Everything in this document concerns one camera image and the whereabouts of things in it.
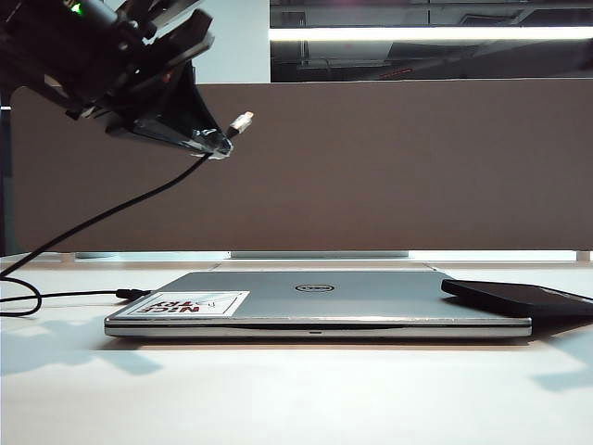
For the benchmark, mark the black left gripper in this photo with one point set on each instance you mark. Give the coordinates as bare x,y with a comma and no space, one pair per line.
106,69

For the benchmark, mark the black smartphone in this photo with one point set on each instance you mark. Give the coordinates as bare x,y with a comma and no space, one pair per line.
523,299

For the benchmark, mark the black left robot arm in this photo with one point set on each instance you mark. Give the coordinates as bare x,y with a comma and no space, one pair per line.
41,11

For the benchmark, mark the white red Nice Try sticker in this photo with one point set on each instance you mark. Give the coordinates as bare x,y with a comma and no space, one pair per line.
185,305

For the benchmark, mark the brown fabric desk divider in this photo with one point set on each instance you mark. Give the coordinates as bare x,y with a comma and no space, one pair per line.
370,167

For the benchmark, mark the bright ceiling light strip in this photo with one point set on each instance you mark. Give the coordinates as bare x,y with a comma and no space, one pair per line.
417,34

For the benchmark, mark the silver Dell laptop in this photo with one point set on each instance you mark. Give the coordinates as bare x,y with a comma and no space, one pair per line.
370,301

